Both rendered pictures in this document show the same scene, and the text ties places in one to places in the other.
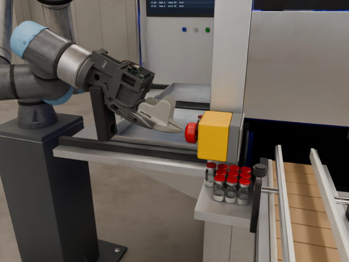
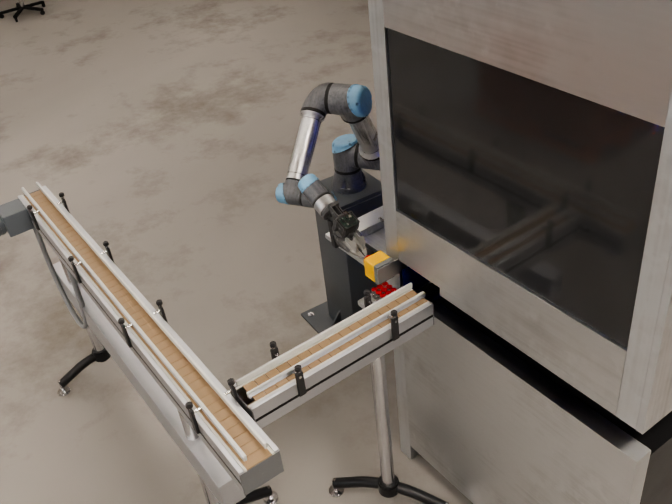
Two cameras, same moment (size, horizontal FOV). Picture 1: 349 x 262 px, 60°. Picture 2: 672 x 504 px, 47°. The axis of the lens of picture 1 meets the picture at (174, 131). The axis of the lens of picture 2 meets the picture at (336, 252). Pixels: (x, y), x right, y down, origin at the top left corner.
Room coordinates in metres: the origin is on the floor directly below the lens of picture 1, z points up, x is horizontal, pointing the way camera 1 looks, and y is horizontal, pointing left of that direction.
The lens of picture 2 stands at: (-1.05, -1.35, 2.53)
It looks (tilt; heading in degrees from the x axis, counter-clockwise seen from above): 36 degrees down; 43
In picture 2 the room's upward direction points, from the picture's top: 7 degrees counter-clockwise
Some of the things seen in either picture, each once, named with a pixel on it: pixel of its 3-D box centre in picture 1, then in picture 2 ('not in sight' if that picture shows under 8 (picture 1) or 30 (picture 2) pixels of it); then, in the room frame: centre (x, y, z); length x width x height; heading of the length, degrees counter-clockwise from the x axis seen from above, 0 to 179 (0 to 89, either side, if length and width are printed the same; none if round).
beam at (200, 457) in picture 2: not in sight; (132, 362); (0.03, 0.80, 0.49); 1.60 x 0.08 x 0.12; 75
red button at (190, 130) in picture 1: (195, 133); not in sight; (0.53, -0.04, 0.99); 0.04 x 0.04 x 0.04; 75
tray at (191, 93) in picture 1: (206, 97); not in sight; (1.12, -0.12, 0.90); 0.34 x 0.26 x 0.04; 75
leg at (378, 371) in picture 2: not in sight; (382, 423); (0.35, -0.18, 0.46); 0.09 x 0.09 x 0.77; 75
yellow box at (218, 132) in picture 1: (219, 135); (378, 267); (0.52, -0.08, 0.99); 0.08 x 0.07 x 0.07; 75
